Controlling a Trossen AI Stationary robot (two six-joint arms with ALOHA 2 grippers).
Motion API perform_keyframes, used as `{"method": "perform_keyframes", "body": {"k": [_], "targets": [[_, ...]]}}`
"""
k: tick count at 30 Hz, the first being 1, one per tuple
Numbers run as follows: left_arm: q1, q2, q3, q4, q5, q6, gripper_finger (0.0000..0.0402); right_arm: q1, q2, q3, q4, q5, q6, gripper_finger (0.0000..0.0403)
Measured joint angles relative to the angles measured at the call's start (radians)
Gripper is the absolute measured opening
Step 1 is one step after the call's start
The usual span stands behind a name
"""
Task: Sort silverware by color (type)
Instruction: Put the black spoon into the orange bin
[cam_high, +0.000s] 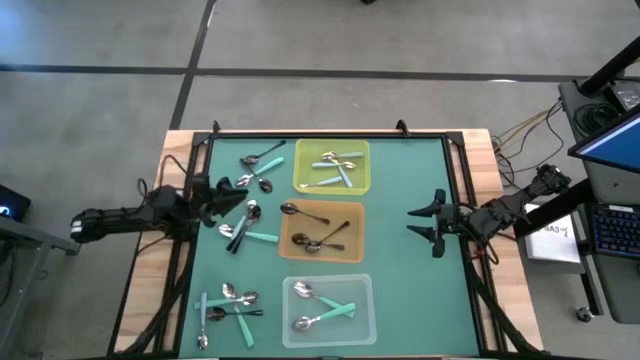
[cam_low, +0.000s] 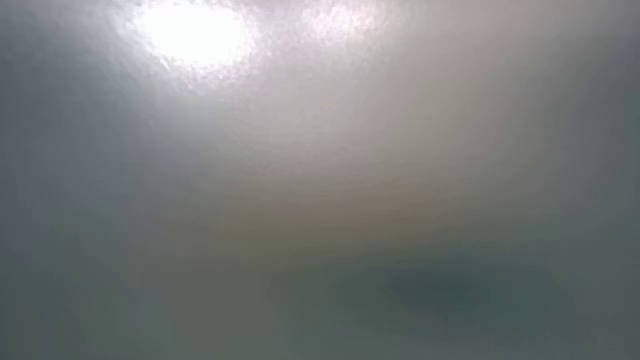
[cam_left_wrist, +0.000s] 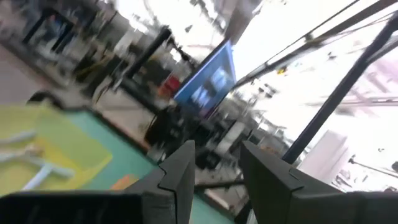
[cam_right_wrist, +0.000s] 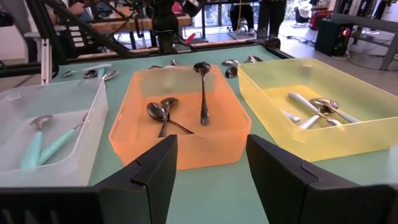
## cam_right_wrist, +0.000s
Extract yellow plastic bin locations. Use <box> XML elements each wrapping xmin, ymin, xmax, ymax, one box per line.
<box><xmin>238</xmin><ymin>57</ymin><xmax>398</xmax><ymax>162</ymax></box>

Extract red tool cart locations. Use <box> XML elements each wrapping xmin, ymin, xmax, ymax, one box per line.
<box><xmin>308</xmin><ymin>10</ymin><xmax>334</xmax><ymax>31</ymax></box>

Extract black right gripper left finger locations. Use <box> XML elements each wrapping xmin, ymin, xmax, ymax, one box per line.
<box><xmin>98</xmin><ymin>134</ymin><xmax>179</xmax><ymax>224</ymax></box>

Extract grey-blue handled silver spoon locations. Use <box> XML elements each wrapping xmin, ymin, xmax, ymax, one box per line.
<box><xmin>282</xmin><ymin>111</ymin><xmax>302</xmax><ymax>124</ymax></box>
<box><xmin>61</xmin><ymin>63</ymin><xmax>112</xmax><ymax>78</ymax></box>
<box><xmin>309</xmin><ymin>97</ymin><xmax>361</xmax><ymax>124</ymax></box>
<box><xmin>297</xmin><ymin>105</ymin><xmax>335</xmax><ymax>130</ymax></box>

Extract black computer tower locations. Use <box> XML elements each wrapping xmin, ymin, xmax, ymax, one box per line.
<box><xmin>314</xmin><ymin>18</ymin><xmax>354</xmax><ymax>57</ymax></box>

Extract black panel white labels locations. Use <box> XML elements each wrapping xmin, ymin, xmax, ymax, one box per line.
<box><xmin>67</xmin><ymin>24</ymin><xmax>85</xmax><ymax>48</ymax></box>

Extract green table mat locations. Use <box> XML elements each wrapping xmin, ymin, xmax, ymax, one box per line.
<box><xmin>51</xmin><ymin>43</ymin><xmax>398</xmax><ymax>224</ymax></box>

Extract grey metal table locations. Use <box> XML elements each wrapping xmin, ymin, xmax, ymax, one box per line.
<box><xmin>329</xmin><ymin>12</ymin><xmax>398</xmax><ymax>71</ymax></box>

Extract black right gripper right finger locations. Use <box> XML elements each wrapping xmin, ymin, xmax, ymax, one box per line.
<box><xmin>246</xmin><ymin>134</ymin><xmax>398</xmax><ymax>224</ymax></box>

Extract white aluminium post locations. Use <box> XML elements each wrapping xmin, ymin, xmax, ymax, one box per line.
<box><xmin>41</xmin><ymin>39</ymin><xmax>51</xmax><ymax>85</ymax></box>

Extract white handled spoons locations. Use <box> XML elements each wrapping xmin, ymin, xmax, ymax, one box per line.
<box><xmin>286</xmin><ymin>91</ymin><xmax>343</xmax><ymax>128</ymax></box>

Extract clear plastic bin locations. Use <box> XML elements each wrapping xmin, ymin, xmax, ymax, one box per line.
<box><xmin>0</xmin><ymin>77</ymin><xmax>109</xmax><ymax>189</ymax></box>

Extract orange plastic bin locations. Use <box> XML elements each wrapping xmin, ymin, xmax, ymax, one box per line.
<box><xmin>108</xmin><ymin>64</ymin><xmax>252</xmax><ymax>171</ymax></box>

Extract person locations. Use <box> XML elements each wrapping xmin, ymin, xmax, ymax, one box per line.
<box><xmin>256</xmin><ymin>0</ymin><xmax>287</xmax><ymax>40</ymax></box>
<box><xmin>228</xmin><ymin>0</ymin><xmax>256</xmax><ymax>35</ymax></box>
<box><xmin>51</xmin><ymin>0</ymin><xmax>94</xmax><ymax>24</ymax></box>

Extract wooden workbench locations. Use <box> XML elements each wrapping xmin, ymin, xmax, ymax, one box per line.
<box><xmin>91</xmin><ymin>14</ymin><xmax>193</xmax><ymax>34</ymax></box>

